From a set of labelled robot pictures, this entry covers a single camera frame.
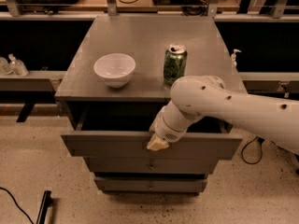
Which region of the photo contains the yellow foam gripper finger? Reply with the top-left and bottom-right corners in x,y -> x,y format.
147,133 -> 169,151
149,116 -> 158,133

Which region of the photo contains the grey top drawer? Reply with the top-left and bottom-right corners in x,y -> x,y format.
62,102 -> 242,160

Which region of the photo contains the grey drawer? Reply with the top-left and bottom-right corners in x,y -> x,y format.
62,102 -> 242,160
94,177 -> 207,193
86,157 -> 217,175

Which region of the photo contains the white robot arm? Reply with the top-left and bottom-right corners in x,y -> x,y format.
147,76 -> 299,154

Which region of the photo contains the grey bottom drawer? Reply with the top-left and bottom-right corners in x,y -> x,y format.
94,177 -> 207,193

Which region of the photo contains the grey drawer cabinet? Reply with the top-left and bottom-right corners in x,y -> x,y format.
54,14 -> 250,197

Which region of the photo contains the grey middle drawer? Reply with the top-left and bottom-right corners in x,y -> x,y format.
86,157 -> 217,175

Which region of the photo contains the white ceramic bowl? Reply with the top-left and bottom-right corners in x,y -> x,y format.
93,53 -> 135,88

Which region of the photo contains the green soda can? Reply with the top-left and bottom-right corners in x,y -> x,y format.
164,44 -> 188,85

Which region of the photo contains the white pump bottle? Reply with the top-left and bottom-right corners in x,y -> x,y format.
231,49 -> 242,67

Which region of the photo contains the black metal stand leg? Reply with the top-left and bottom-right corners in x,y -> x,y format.
36,190 -> 53,224

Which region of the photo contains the clear plastic bottle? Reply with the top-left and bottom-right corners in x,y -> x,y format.
8,54 -> 29,77

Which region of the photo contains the clear plastic container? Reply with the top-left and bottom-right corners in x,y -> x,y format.
0,57 -> 12,75

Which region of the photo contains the black floor cable right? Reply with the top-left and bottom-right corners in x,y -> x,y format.
240,136 -> 265,165

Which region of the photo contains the black floor cable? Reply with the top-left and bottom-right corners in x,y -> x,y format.
0,186 -> 36,224
240,136 -> 265,165

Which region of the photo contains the black floor cable left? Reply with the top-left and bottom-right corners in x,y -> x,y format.
0,186 -> 36,224

